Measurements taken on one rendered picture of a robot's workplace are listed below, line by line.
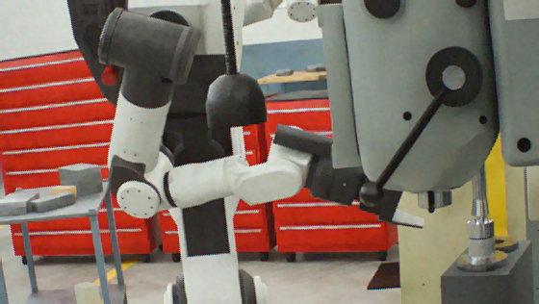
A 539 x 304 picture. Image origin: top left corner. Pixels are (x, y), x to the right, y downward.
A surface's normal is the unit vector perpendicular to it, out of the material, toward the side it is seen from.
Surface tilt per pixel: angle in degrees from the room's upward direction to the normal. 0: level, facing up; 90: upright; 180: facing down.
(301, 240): 90
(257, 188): 117
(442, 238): 90
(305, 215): 90
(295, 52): 90
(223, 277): 60
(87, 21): 124
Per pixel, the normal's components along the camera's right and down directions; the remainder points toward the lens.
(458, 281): -0.44, 0.17
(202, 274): 0.00, -0.30
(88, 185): 0.61, 0.04
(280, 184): -0.16, 0.58
